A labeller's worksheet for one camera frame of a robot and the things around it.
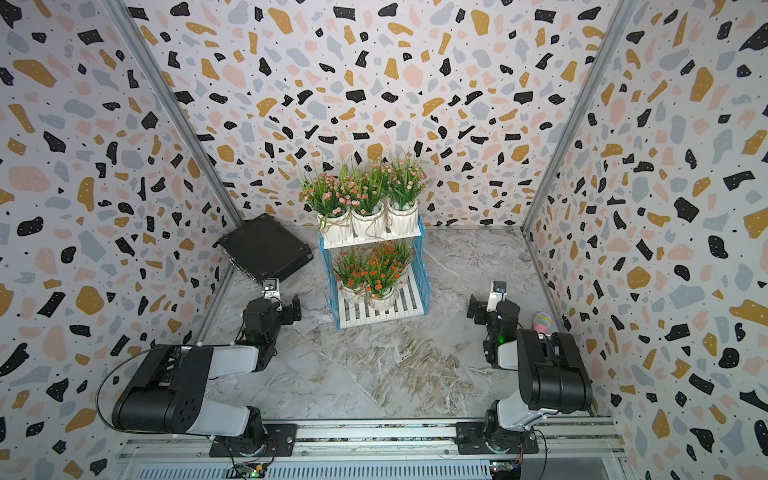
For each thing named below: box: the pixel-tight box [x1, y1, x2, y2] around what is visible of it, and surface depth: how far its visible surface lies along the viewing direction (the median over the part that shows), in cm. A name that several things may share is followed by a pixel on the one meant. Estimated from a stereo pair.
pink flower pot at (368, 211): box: [348, 170, 386, 239], surface depth 78 cm
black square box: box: [212, 213, 314, 283], surface depth 112 cm
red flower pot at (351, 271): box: [334, 247, 371, 301], surface depth 92 cm
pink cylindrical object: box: [533, 312, 553, 334], surface depth 94 cm
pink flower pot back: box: [383, 158, 428, 236], surface depth 80 cm
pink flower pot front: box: [298, 172, 353, 241], surface depth 73 cm
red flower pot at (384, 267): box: [364, 240, 407, 311], surface depth 91 cm
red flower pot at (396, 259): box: [381, 240, 415, 286], surface depth 92 cm
